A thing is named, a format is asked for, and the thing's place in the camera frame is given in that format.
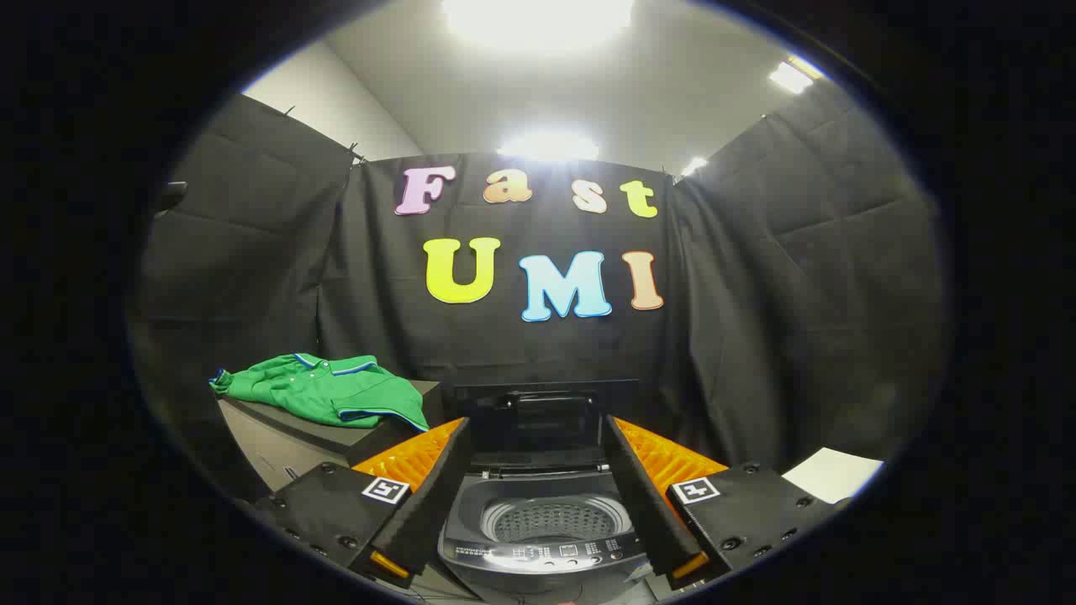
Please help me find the grey cabinet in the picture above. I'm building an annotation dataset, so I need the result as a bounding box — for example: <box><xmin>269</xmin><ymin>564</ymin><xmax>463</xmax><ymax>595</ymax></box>
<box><xmin>217</xmin><ymin>380</ymin><xmax>446</xmax><ymax>493</ymax></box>

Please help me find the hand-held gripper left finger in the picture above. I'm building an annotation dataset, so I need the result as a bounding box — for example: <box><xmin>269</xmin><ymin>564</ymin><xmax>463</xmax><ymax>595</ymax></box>
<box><xmin>252</xmin><ymin>416</ymin><xmax>472</xmax><ymax>589</ymax></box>

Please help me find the green polo shirt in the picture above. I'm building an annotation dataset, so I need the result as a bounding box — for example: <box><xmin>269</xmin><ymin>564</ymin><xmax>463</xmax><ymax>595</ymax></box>
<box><xmin>208</xmin><ymin>353</ymin><xmax>431</xmax><ymax>433</ymax></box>

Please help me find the rectangular ceiling light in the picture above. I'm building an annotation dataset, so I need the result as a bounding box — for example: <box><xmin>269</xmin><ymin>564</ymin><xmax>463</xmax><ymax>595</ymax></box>
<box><xmin>767</xmin><ymin>55</ymin><xmax>829</xmax><ymax>95</ymax></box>

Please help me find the grey washing machine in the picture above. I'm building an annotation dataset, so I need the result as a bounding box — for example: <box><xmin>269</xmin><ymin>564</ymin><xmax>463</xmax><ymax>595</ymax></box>
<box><xmin>437</xmin><ymin>458</ymin><xmax>667</xmax><ymax>605</ymax></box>

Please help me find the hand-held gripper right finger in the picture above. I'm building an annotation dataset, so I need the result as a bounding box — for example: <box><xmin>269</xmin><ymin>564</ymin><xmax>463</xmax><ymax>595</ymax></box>
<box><xmin>603</xmin><ymin>414</ymin><xmax>842</xmax><ymax>592</ymax></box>

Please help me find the large round ceiling light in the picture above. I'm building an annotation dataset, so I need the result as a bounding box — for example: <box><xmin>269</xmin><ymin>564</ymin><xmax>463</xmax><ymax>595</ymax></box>
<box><xmin>441</xmin><ymin>0</ymin><xmax>636</xmax><ymax>53</ymax></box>

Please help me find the black backdrop cloth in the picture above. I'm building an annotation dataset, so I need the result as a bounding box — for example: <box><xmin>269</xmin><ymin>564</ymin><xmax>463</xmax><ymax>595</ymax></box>
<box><xmin>126</xmin><ymin>80</ymin><xmax>955</xmax><ymax>505</ymax></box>

